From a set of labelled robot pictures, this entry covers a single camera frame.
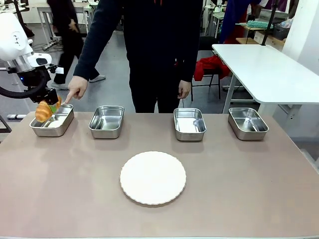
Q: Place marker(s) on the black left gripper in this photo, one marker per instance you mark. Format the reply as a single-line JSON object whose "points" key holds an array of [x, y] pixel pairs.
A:
{"points": [[47, 95]]}

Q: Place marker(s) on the golden croissant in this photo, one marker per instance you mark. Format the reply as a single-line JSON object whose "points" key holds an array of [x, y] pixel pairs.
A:
{"points": [[43, 113]]}

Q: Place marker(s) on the person's left forearm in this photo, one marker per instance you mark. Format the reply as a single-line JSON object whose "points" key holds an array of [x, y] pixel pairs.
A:
{"points": [[190, 62]]}

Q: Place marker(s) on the person's right forearm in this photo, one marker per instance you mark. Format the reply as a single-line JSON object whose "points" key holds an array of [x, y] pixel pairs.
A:
{"points": [[92, 52]]}

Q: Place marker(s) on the steel container with dented rim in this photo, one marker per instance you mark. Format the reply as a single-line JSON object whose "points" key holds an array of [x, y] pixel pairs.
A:
{"points": [[47, 130]]}

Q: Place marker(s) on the rectangular steel container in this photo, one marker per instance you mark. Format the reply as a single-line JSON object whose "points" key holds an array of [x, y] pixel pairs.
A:
{"points": [[104, 133], [251, 135], [189, 135]]}

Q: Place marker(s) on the person's right hand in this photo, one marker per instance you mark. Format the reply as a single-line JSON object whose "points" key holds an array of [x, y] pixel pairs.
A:
{"points": [[78, 85]]}

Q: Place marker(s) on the person's left hand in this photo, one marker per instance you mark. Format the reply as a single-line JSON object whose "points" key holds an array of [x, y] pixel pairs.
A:
{"points": [[185, 89]]}

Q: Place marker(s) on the white bar on floor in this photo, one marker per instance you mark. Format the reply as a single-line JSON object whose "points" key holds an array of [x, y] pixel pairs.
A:
{"points": [[16, 116]]}

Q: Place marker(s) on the white power strip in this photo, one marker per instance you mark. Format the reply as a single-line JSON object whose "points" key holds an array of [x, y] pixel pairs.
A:
{"points": [[49, 46]]}

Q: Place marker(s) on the walking person in black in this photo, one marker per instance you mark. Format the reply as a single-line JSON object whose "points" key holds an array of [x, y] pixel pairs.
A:
{"points": [[66, 37]]}

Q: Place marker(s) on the thin black pole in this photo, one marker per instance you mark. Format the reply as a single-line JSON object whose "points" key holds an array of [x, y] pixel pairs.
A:
{"points": [[17, 6]]}

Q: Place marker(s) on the white scalloped plate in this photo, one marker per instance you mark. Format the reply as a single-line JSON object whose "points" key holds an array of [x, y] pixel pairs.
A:
{"points": [[152, 178]]}

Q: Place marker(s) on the person in dark clothes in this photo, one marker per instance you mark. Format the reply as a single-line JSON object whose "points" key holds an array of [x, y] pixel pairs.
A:
{"points": [[159, 49]]}

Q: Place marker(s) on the black chair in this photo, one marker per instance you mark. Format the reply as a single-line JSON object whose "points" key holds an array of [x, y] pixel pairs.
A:
{"points": [[211, 71]]}

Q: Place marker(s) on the red cloth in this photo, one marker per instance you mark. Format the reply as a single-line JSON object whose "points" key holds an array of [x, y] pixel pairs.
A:
{"points": [[211, 64]]}

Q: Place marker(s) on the person in blue coat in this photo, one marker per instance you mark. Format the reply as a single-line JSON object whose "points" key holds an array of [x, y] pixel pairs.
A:
{"points": [[234, 20]]}

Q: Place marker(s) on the wooden shelf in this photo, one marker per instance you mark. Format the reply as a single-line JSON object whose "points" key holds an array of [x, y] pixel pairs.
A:
{"points": [[249, 40]]}

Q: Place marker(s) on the large white table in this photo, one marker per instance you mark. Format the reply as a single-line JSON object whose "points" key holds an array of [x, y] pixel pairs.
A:
{"points": [[269, 72]]}

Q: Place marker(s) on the teal bristled item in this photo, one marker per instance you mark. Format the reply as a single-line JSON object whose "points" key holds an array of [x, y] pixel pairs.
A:
{"points": [[259, 25]]}

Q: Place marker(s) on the black pole with clamp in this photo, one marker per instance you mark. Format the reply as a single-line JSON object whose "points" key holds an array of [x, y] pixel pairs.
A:
{"points": [[270, 22]]}

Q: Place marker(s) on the dark plastic basket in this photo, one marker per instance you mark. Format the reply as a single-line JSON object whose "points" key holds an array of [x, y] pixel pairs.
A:
{"points": [[281, 32]]}

